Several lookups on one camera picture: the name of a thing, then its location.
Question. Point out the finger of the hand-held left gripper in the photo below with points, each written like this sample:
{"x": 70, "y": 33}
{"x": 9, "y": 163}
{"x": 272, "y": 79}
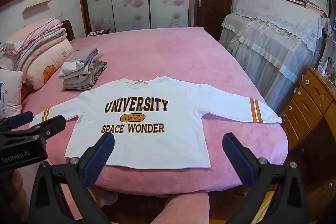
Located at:
{"x": 52, "y": 124}
{"x": 21, "y": 117}

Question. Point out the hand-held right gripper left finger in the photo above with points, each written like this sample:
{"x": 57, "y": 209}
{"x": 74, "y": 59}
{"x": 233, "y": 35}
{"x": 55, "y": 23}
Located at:
{"x": 99, "y": 158}

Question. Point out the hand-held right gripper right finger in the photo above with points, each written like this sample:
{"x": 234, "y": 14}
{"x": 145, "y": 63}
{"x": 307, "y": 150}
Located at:
{"x": 239, "y": 158}

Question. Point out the white printed sweatshirt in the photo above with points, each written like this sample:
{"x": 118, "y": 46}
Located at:
{"x": 147, "y": 92}

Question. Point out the person's left forearm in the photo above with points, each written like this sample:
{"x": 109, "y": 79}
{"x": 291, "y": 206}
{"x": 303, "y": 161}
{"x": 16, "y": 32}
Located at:
{"x": 19, "y": 195}

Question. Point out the white pink embroidered cushion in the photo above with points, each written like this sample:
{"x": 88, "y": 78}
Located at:
{"x": 10, "y": 92}

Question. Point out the beige folded garment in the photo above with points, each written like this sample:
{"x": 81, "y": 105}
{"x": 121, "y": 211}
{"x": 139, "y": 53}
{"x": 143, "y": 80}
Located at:
{"x": 78, "y": 83}

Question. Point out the pink quilt with orange flower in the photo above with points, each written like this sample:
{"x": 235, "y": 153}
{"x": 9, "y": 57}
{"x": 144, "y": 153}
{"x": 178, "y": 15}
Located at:
{"x": 44, "y": 61}

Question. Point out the grey white folded garment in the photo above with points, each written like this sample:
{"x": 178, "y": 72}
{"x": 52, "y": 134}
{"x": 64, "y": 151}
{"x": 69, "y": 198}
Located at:
{"x": 78, "y": 62}

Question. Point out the dark patterned folded garment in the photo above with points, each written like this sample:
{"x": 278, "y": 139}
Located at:
{"x": 101, "y": 69}

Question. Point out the person's pink pants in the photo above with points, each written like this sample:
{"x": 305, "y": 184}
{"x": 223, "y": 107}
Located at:
{"x": 181, "y": 209}

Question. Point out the wooden dresser with drawers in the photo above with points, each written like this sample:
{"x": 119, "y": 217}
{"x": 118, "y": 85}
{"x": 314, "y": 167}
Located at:
{"x": 312, "y": 108}

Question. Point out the bed with pink blanket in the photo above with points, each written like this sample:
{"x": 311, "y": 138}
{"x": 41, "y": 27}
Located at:
{"x": 170, "y": 56}

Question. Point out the lace covered furniture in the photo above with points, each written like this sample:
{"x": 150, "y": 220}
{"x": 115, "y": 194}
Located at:
{"x": 270, "y": 37}

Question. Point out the group of small bottles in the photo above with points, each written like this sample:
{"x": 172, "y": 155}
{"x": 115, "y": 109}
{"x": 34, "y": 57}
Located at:
{"x": 326, "y": 67}

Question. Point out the pale wooden wall shelf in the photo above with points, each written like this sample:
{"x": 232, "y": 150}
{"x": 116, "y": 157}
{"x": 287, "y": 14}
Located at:
{"x": 36, "y": 5}

